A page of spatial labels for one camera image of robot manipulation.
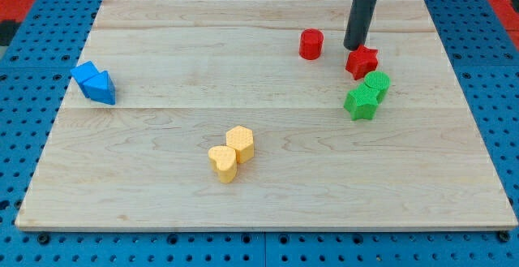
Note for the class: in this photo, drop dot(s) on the green star block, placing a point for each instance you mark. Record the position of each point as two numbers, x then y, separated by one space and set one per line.
362 102

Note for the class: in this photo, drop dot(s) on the blue cube block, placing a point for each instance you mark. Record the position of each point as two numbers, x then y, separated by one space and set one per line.
82 73

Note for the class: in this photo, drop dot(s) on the blue triangle block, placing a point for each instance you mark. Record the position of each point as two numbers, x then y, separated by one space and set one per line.
101 88

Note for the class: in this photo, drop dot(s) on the light wooden board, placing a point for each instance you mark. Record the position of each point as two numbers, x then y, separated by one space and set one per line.
188 71

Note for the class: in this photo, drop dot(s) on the red star block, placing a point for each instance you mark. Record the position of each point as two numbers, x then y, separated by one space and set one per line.
362 61

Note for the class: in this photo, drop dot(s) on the yellow hexagon block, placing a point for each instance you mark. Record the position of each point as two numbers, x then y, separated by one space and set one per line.
241 139

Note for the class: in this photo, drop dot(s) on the green cylinder block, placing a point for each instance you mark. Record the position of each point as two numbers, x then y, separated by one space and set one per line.
380 81

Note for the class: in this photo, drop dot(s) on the yellow heart block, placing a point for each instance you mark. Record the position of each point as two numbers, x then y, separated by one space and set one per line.
223 162

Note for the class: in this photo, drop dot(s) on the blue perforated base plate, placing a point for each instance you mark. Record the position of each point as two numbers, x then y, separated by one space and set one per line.
35 74

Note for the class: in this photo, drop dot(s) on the red cylinder block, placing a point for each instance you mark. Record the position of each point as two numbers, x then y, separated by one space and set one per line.
311 42

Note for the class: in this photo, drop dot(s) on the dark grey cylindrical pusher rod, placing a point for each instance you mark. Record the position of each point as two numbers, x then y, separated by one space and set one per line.
359 21

